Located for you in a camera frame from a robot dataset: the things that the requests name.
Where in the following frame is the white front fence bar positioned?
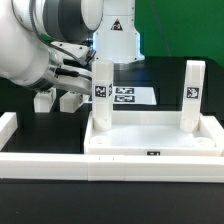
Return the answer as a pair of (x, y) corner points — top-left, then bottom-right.
(0, 152), (224, 183)

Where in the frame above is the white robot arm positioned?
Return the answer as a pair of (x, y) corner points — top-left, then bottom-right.
(0, 0), (144, 94)

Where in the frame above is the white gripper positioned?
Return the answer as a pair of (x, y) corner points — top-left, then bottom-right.
(52, 41), (95, 95)

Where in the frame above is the fiducial marker board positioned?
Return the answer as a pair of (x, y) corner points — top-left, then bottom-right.
(113, 86), (157, 105)

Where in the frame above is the white desk top tray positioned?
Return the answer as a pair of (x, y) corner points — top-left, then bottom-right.
(84, 111), (224, 157)

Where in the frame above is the white left fence block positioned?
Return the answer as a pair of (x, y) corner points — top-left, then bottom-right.
(0, 112), (18, 151)

